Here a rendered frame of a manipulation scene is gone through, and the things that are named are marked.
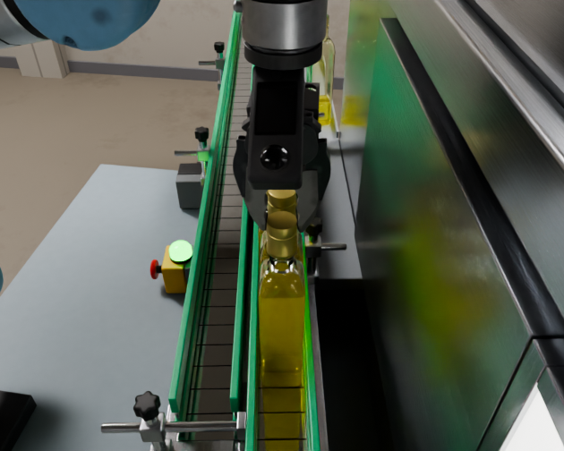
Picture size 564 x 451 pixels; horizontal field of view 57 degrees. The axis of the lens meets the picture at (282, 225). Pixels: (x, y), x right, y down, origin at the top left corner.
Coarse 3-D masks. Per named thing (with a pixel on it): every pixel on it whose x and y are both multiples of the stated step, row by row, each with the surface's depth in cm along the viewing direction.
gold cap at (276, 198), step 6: (270, 192) 61; (276, 192) 61; (282, 192) 61; (288, 192) 61; (294, 192) 62; (270, 198) 61; (276, 198) 61; (282, 198) 61; (288, 198) 61; (294, 198) 62; (270, 204) 62; (276, 204) 61; (282, 204) 61; (288, 204) 61; (294, 204) 62; (270, 210) 63; (276, 210) 62; (282, 210) 62; (288, 210) 62; (294, 210) 63
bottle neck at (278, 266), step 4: (272, 260) 60; (276, 260) 60; (280, 260) 59; (284, 260) 59; (288, 260) 60; (292, 260) 60; (272, 264) 61; (276, 264) 60; (280, 264) 60; (284, 264) 60; (288, 264) 60; (292, 264) 61; (272, 268) 61; (276, 268) 61; (280, 268) 60; (284, 268) 60; (288, 268) 61; (292, 268) 61; (276, 272) 61; (280, 272) 61; (284, 272) 61
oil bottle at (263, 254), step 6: (264, 234) 67; (300, 234) 68; (264, 240) 66; (300, 240) 67; (264, 246) 66; (300, 246) 66; (264, 252) 65; (300, 252) 66; (264, 258) 66; (300, 258) 66
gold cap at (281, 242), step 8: (272, 216) 58; (280, 216) 58; (288, 216) 58; (272, 224) 57; (280, 224) 57; (288, 224) 57; (272, 232) 57; (280, 232) 56; (288, 232) 57; (296, 232) 58; (272, 240) 58; (280, 240) 57; (288, 240) 57; (296, 240) 59; (272, 248) 58; (280, 248) 58; (288, 248) 58; (296, 248) 60; (272, 256) 59; (280, 256) 59; (288, 256) 59
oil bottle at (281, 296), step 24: (264, 264) 63; (264, 288) 61; (288, 288) 61; (264, 312) 63; (288, 312) 63; (264, 336) 66; (288, 336) 66; (264, 360) 69; (288, 360) 69; (264, 384) 73; (288, 384) 73
